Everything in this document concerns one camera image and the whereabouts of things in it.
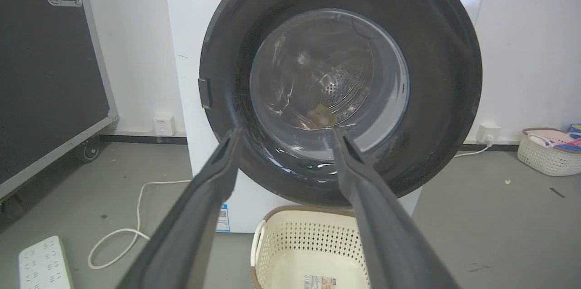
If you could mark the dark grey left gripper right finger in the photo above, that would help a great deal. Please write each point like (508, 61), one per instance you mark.
(386, 230)

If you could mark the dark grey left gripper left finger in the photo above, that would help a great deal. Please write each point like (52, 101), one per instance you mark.
(190, 225)

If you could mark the black round washing machine door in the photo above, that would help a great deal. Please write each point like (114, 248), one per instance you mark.
(435, 75)

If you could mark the white washing machine body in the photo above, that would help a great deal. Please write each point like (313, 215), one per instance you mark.
(190, 44)

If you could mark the cream perforated laundry basket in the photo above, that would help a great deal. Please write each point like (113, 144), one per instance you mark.
(304, 252)

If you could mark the black caster wheel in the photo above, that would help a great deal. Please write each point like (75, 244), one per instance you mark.
(89, 149)

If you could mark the clothing inside drum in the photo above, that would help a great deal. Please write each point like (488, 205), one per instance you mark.
(320, 115)

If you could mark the white power strip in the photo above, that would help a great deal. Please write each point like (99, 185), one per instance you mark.
(44, 265)

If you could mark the small cream basket with items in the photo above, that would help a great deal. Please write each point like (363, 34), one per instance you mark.
(549, 153)

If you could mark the black flight case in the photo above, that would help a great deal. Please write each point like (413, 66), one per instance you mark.
(45, 66)

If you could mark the white wall socket with plug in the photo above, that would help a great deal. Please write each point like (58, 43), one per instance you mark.
(488, 134)

